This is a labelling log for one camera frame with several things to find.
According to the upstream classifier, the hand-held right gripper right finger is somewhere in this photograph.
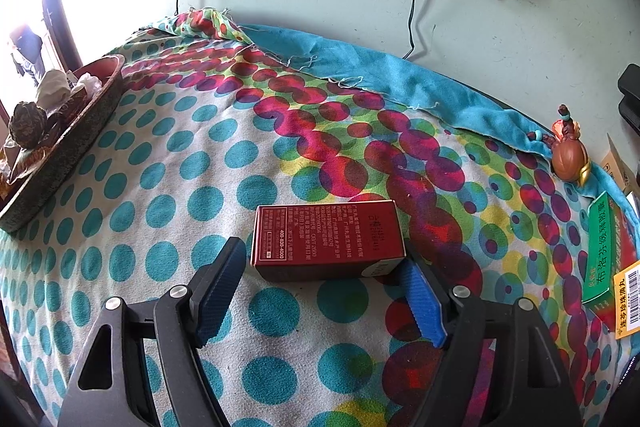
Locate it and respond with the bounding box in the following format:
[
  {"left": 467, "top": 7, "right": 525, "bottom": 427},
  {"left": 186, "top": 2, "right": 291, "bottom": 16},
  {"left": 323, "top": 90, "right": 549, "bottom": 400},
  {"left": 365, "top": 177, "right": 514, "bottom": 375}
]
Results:
[{"left": 397, "top": 259, "right": 583, "bottom": 427}]

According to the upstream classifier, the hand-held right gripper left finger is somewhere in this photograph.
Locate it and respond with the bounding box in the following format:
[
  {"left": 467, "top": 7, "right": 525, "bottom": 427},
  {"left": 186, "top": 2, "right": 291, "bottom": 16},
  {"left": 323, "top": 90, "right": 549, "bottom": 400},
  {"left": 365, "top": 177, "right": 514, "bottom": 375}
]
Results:
[{"left": 57, "top": 237, "right": 248, "bottom": 427}]

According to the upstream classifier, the dark red box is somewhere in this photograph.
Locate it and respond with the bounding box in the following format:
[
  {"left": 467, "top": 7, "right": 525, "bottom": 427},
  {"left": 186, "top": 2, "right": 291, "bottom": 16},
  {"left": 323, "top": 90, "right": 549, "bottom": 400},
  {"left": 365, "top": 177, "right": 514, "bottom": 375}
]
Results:
[{"left": 250, "top": 200, "right": 406, "bottom": 283}]

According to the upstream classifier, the red round tray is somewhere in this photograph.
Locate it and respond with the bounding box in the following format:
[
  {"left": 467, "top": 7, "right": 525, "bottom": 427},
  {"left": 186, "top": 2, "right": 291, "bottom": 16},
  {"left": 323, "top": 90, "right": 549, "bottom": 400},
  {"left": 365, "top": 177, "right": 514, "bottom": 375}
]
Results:
[{"left": 0, "top": 54, "right": 126, "bottom": 233}]

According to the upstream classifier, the white plastic bag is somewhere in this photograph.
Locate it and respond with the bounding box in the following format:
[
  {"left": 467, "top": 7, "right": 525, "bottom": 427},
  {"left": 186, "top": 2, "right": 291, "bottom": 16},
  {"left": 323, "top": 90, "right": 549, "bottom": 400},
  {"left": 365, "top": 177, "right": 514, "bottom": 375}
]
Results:
[{"left": 75, "top": 72, "right": 103, "bottom": 94}]

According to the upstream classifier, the rope knot ball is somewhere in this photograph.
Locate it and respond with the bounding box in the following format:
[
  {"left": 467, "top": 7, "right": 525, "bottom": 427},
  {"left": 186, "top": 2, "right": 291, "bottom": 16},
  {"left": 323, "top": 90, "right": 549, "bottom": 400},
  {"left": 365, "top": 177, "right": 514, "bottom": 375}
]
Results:
[{"left": 9, "top": 101, "right": 48, "bottom": 150}]

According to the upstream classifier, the polka dot cloth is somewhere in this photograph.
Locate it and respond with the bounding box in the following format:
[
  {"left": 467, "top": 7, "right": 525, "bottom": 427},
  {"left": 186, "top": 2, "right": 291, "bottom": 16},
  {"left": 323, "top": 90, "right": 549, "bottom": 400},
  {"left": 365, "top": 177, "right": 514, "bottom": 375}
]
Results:
[{"left": 0, "top": 7, "right": 640, "bottom": 427}]

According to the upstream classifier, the green medicine box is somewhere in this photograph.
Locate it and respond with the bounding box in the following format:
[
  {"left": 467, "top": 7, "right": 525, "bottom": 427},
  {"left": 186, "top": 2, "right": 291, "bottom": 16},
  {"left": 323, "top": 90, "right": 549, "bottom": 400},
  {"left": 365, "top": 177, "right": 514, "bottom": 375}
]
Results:
[{"left": 581, "top": 191, "right": 640, "bottom": 318}]

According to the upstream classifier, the yellow barcode medicine box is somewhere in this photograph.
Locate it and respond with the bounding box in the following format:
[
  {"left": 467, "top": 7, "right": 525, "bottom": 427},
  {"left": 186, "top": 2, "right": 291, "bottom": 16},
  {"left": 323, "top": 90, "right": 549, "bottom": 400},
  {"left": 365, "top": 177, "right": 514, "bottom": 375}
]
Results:
[{"left": 614, "top": 259, "right": 640, "bottom": 342}]

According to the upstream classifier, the brown gourd figurine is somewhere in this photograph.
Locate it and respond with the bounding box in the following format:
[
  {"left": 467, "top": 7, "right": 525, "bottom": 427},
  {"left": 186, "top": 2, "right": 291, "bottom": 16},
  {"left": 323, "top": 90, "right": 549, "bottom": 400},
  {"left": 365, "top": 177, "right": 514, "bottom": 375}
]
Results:
[{"left": 550, "top": 104, "right": 593, "bottom": 182}]

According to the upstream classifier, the small cardboard box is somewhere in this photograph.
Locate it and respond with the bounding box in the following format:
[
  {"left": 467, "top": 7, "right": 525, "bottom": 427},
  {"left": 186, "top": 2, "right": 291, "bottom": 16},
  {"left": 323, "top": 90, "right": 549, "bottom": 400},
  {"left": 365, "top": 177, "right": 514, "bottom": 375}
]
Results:
[{"left": 602, "top": 132, "right": 640, "bottom": 208}]

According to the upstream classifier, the blue cloth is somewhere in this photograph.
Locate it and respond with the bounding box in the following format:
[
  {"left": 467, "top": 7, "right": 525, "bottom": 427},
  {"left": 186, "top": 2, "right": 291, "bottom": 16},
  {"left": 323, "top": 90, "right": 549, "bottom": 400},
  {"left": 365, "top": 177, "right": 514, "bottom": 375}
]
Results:
[{"left": 240, "top": 24, "right": 626, "bottom": 192}]

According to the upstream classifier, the black clamp mount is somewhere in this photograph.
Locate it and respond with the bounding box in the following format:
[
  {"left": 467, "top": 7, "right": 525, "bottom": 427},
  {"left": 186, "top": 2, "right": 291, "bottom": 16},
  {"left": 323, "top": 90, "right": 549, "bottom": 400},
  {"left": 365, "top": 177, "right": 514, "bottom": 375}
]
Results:
[{"left": 617, "top": 63, "right": 640, "bottom": 132}]

